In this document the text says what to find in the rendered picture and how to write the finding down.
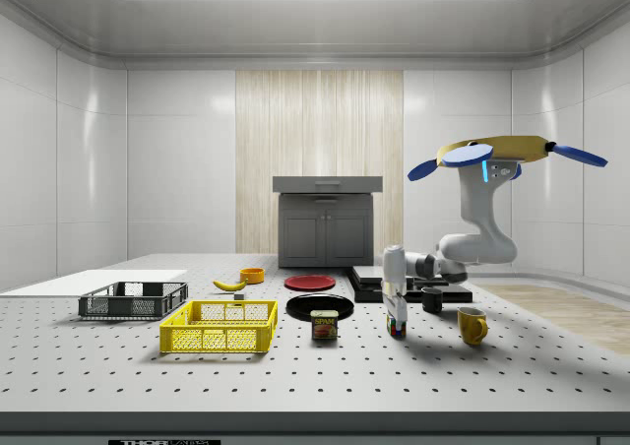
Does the dark grey basket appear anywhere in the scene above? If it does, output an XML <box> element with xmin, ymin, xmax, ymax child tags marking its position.
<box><xmin>78</xmin><ymin>281</ymin><xmax>190</xmax><ymax>322</ymax></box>

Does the drone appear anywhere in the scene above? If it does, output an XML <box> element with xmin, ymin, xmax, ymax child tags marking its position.
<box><xmin>407</xmin><ymin>135</ymin><xmax>609</xmax><ymax>182</ymax></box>

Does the black mug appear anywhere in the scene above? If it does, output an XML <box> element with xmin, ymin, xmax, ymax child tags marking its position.
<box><xmin>420</xmin><ymin>286</ymin><xmax>445</xmax><ymax>314</ymax></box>

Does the puzzle cube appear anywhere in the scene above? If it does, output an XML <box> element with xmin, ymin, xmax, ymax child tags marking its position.
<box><xmin>386</xmin><ymin>314</ymin><xmax>408</xmax><ymax>340</ymax></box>

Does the yellow basket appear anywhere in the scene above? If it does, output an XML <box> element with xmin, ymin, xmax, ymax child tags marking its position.
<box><xmin>158</xmin><ymin>299</ymin><xmax>280</xmax><ymax>354</ymax></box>

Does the white cabinet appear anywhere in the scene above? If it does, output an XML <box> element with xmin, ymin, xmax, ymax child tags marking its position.
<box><xmin>278</xmin><ymin>191</ymin><xmax>374</xmax><ymax>270</ymax></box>

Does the yellow mug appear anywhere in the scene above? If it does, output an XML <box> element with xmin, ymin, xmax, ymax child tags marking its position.
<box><xmin>457</xmin><ymin>306</ymin><xmax>490</xmax><ymax>346</ymax></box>

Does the flat-sided can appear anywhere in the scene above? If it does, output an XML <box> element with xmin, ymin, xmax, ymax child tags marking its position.
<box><xmin>310</xmin><ymin>309</ymin><xmax>340</xmax><ymax>342</ymax></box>

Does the red plate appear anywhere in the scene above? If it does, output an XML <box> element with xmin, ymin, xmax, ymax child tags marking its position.
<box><xmin>283</xmin><ymin>274</ymin><xmax>338</xmax><ymax>291</ymax></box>

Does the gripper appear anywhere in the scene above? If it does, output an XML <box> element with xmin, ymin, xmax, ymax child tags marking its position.
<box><xmin>382</xmin><ymin>288</ymin><xmax>410</xmax><ymax>325</ymax></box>

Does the black plate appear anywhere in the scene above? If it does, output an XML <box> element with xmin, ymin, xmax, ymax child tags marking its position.
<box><xmin>285</xmin><ymin>293</ymin><xmax>355</xmax><ymax>320</ymax></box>

